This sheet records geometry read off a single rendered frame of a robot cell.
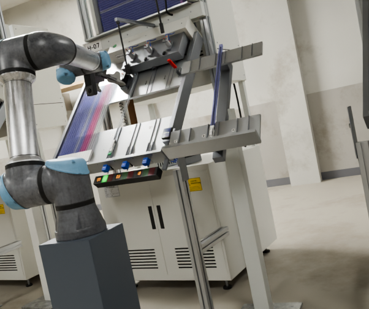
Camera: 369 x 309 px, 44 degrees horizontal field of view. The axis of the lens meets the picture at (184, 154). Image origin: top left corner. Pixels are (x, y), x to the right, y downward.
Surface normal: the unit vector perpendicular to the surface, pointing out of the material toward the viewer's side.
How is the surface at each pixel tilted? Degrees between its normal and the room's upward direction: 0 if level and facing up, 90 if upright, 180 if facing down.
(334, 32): 90
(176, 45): 48
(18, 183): 76
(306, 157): 90
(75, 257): 90
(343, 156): 90
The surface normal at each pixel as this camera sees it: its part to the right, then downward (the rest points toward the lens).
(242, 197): -0.39, 0.13
